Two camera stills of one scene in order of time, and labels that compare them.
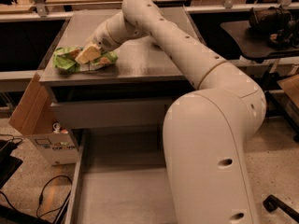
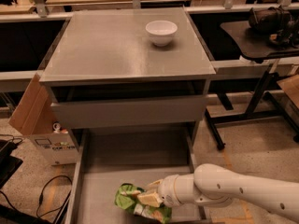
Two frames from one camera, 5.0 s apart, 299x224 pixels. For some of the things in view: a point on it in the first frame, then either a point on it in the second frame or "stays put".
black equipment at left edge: x=8 y=164 stays put
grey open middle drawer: x=121 y=178 stays put
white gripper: x=101 y=38 → x=166 y=190
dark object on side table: x=276 y=24 stays put
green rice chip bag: x=64 y=58 → x=125 y=199
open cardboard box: x=33 y=118 stays put
